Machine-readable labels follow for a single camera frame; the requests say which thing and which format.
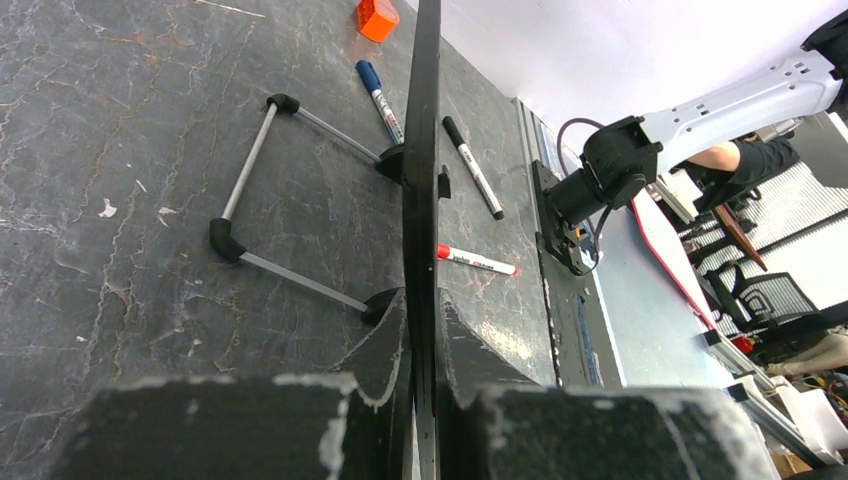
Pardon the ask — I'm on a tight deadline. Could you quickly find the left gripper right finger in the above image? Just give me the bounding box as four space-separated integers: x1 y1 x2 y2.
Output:
436 292 777 479

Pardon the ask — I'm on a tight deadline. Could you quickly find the person in black shirt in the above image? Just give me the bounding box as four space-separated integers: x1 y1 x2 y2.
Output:
686 137 800 212

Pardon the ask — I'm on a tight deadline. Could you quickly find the white whiteboard black frame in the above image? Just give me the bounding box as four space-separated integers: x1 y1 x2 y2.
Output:
402 1 442 479

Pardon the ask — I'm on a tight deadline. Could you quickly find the red cap marker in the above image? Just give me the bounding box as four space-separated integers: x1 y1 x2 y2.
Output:
437 243 520 276

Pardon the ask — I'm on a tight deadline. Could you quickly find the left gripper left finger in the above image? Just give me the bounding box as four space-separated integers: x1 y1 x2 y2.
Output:
50 288 412 479

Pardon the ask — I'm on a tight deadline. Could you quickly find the black cap marker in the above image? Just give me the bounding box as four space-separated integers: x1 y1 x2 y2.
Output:
442 116 505 220

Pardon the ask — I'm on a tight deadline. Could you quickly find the blue cap marker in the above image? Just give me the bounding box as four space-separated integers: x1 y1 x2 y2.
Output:
355 60 405 145

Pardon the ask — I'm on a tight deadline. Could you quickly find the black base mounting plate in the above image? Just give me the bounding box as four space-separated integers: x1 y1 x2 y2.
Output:
531 160 627 389

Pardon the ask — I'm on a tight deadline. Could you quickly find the metal whiteboard stand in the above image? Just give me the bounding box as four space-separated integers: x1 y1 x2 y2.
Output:
208 93 403 327

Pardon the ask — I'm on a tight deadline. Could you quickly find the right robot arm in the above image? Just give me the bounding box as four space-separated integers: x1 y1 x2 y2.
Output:
536 13 847 229

